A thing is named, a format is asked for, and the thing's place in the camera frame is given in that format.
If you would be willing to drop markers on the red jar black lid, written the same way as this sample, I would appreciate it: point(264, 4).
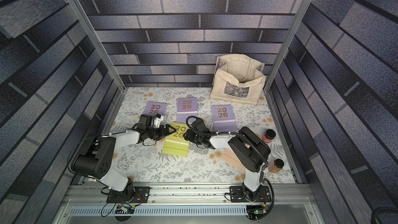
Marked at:
point(269, 136)

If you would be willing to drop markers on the left aluminium frame post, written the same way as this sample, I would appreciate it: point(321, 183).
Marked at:
point(89, 29)

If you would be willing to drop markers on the floral patterned table mat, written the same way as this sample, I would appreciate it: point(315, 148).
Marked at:
point(147, 163)

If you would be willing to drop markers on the purple 2026 calendar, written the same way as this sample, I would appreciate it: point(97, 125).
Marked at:
point(223, 118)
point(186, 107)
point(153, 108)

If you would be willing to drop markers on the orange jar black lid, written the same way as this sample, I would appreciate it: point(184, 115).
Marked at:
point(276, 165)

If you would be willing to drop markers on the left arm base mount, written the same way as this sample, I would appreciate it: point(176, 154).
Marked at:
point(132, 195)

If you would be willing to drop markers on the green circuit board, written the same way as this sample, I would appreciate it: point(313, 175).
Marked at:
point(124, 209)
point(256, 209)

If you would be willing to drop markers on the aluminium frame post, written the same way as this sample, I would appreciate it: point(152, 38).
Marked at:
point(286, 44)
point(89, 29)

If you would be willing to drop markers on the left purple 2026 calendar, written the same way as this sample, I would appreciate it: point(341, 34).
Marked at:
point(153, 108)

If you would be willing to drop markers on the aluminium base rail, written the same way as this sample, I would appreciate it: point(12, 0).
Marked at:
point(188, 203)

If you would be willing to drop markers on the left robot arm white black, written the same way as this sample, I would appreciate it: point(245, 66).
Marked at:
point(94, 158)

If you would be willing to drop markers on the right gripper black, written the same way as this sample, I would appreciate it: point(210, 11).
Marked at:
point(193, 134)

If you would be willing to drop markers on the right aluminium frame post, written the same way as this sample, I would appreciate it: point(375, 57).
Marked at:
point(286, 44)

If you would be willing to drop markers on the green 2026 desk calendar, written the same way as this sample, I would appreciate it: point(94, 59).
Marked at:
point(175, 144)

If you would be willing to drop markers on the right purple 2026 calendar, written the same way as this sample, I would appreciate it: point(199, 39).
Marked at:
point(223, 118)

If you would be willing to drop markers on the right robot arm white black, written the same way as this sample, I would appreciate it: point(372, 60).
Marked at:
point(251, 151)

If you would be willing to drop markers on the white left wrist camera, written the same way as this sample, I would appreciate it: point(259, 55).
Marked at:
point(157, 120)

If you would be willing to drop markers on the right green circuit board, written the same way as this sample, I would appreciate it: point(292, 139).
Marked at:
point(256, 209)

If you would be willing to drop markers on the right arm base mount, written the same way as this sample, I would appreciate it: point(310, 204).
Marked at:
point(242, 194)

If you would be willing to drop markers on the middle purple 2026 calendar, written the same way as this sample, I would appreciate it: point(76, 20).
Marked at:
point(186, 107)

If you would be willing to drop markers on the cream canvas tote bag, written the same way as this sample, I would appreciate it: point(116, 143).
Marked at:
point(238, 78)

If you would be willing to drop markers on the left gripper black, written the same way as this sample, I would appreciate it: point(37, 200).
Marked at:
point(168, 131)

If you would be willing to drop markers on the left green circuit board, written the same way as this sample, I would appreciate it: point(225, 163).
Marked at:
point(124, 209)

